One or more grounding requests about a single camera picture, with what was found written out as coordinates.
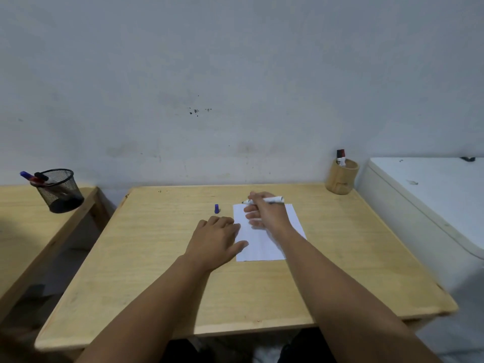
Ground person's right hand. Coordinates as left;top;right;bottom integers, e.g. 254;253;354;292
244;191;300;240

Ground person's left hand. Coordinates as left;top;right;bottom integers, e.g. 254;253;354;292
183;216;249;272

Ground white paper sheet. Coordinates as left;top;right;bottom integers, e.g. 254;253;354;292
232;203;307;263

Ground white marker pen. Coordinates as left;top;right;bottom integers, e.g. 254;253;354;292
241;196;285;206

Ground person's left forearm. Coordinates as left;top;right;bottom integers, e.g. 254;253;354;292
75;255;211;363

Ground person's right forearm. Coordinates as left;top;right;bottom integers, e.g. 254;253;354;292
268;227;444;363

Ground light wooden desk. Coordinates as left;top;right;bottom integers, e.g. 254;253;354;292
34;184;459;352
0;184;114;325

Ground bamboo pen holder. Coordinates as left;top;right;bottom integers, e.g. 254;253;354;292
325;158;360;196

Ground person's black trousers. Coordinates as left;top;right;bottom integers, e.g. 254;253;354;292
163;328;338;363

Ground black mesh pen holder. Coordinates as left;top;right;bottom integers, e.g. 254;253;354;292
30;169;85;214

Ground white chest cabinet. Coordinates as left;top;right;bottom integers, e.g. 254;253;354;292
355;157;484;296

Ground red marker with blue cap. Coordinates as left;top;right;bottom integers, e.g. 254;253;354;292
20;171;47;185

